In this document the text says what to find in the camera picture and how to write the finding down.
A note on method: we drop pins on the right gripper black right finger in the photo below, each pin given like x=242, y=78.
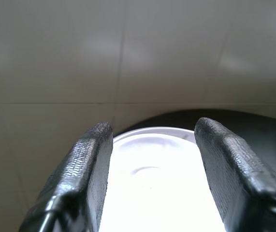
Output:
x=236, y=181

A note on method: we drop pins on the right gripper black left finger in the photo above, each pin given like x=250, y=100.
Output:
x=79, y=181

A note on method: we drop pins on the plain white plate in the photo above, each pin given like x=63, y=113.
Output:
x=157, y=193

